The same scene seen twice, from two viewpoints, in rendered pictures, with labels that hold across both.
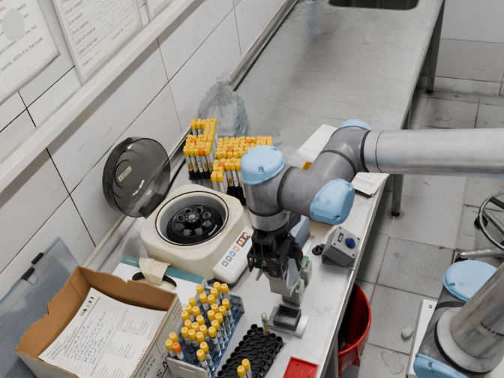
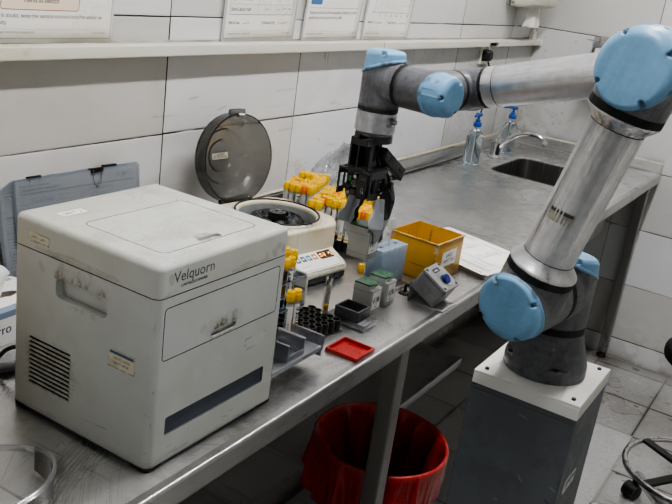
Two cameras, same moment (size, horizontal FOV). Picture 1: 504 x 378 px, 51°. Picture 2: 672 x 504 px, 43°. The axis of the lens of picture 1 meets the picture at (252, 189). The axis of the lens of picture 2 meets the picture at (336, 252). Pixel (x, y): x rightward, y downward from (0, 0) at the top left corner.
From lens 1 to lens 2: 0.97 m
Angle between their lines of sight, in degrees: 24
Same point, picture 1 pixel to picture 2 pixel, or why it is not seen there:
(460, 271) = not seen: hidden behind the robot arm
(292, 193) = (406, 76)
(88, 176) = (185, 134)
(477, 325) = (548, 212)
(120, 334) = not seen: hidden behind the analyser
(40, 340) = not seen: hidden behind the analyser
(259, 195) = (374, 81)
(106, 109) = (229, 84)
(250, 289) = (316, 295)
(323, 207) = (431, 85)
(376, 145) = (493, 69)
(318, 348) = (378, 342)
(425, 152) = (534, 68)
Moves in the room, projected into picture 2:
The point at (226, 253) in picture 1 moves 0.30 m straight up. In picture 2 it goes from (302, 255) to (319, 122)
